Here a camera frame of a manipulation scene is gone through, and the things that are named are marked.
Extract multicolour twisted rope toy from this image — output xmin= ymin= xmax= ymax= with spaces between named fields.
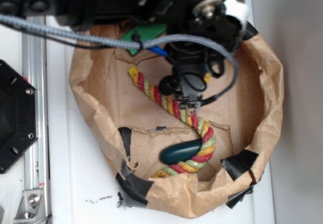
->
xmin=128 ymin=66 xmax=216 ymax=178

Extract crumpled brown paper bag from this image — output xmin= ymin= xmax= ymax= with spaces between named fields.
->
xmin=69 ymin=25 xmax=284 ymax=218

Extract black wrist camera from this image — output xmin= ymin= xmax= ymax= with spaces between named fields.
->
xmin=158 ymin=57 xmax=228 ymax=114

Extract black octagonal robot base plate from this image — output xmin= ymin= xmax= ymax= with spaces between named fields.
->
xmin=1 ymin=60 xmax=37 ymax=174

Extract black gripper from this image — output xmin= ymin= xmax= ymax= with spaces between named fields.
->
xmin=151 ymin=0 xmax=249 ymax=54

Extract dark green oval block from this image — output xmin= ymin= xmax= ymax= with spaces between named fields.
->
xmin=159 ymin=139 xmax=202 ymax=164

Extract bright green rectangular block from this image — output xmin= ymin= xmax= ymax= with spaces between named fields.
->
xmin=121 ymin=24 xmax=168 ymax=57

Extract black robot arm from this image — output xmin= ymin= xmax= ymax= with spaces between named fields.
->
xmin=1 ymin=0 xmax=249 ymax=56

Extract grey braided cable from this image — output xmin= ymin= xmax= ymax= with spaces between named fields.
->
xmin=0 ymin=13 xmax=239 ymax=103

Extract aluminium extrusion rail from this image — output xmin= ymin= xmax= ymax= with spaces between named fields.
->
xmin=13 ymin=34 xmax=51 ymax=223

